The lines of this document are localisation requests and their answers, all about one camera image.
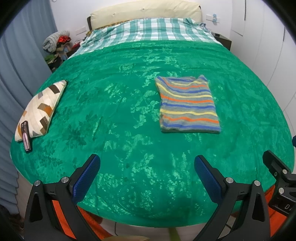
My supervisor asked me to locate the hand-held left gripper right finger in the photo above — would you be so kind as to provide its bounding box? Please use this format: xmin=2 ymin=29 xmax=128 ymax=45
xmin=193 ymin=155 xmax=271 ymax=241

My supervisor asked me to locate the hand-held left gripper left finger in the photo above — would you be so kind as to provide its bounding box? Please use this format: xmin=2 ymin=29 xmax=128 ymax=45
xmin=23 ymin=154 xmax=101 ymax=241

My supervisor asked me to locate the striped knit sweater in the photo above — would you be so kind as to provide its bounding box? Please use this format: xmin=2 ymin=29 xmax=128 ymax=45
xmin=154 ymin=75 xmax=221 ymax=133

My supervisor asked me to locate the pile of dark clothes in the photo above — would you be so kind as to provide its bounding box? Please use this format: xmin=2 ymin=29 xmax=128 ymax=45
xmin=44 ymin=45 xmax=70 ymax=73

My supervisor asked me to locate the smartphone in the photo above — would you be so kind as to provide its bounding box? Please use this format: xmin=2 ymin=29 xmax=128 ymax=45
xmin=20 ymin=120 xmax=33 ymax=153

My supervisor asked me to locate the white bed base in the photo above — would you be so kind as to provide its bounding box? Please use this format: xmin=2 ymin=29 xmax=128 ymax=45
xmin=92 ymin=215 xmax=238 ymax=241

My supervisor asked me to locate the green floral blanket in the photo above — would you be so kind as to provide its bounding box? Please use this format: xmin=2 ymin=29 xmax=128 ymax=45
xmin=9 ymin=40 xmax=295 ymax=229

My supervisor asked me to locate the patterned cream pillow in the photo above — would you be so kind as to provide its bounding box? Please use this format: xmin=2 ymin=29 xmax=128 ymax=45
xmin=14 ymin=80 xmax=67 ymax=142

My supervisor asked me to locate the white wardrobe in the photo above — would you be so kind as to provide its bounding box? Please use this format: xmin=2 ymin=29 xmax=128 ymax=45
xmin=230 ymin=0 xmax=296 ymax=137

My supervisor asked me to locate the dark nightstand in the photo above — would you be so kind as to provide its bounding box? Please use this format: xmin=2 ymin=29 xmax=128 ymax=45
xmin=211 ymin=32 xmax=232 ymax=51

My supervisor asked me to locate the blue-grey curtain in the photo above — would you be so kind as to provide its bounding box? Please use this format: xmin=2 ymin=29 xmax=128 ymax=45
xmin=0 ymin=0 xmax=58 ymax=215

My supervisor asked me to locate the grey knitted cloth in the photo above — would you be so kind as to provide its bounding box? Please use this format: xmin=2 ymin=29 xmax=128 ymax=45
xmin=43 ymin=31 xmax=70 ymax=52

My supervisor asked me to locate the green plaid bed sheet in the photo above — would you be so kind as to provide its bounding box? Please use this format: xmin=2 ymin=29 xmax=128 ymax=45
xmin=68 ymin=17 xmax=220 ymax=59

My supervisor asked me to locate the cream padded headboard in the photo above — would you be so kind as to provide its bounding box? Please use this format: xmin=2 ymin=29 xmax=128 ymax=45
xmin=87 ymin=0 xmax=203 ymax=30

